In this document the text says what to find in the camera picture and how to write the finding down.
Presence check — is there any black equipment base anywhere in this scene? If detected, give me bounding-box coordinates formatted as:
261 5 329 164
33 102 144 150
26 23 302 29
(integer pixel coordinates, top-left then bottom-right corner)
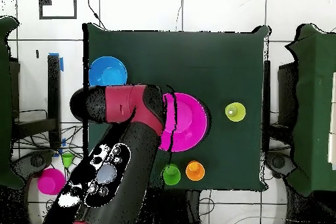
11 149 55 180
264 151 296 179

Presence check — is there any black cable tangle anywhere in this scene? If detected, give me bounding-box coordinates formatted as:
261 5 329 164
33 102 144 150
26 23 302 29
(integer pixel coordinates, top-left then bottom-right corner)
11 125 85 224

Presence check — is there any orange cup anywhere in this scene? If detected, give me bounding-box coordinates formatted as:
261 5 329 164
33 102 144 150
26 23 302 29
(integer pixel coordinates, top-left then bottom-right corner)
185 160 206 182

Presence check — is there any green cloth covered table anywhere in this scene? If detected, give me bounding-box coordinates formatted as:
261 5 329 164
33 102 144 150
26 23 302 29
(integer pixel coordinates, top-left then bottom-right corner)
0 15 26 189
285 23 336 197

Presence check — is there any small green cup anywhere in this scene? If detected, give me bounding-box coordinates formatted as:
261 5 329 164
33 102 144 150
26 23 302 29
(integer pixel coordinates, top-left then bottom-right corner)
60 152 75 168

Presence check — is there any black stand frame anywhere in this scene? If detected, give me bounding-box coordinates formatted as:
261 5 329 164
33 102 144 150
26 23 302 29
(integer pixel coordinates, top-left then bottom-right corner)
10 53 62 151

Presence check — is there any black post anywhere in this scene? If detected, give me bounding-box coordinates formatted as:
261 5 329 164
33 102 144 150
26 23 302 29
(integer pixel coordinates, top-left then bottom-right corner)
262 60 272 141

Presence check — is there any large blue bowl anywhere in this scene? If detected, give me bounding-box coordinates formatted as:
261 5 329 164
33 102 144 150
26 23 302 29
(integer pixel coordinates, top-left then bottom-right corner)
88 56 129 87

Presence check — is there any yellow ribbed cup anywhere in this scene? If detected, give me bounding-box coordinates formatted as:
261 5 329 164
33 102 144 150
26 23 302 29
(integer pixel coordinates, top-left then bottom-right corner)
224 102 247 123

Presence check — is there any black box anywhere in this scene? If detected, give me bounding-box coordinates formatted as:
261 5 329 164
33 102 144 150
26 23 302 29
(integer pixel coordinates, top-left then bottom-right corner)
277 62 299 127

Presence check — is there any blue tape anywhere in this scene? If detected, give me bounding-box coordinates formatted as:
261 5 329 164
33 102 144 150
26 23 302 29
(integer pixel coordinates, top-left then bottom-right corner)
48 52 64 72

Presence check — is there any large pink bowl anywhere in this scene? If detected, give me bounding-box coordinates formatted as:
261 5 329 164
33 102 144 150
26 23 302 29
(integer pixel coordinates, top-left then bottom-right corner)
157 92 211 153

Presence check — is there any dark green table cloth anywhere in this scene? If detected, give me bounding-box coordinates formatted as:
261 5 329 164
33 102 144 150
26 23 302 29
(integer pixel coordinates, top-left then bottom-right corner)
82 22 271 192

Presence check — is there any pink cup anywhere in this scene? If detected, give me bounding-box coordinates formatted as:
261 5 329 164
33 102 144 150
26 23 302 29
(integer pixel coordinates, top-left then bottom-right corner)
37 168 66 196

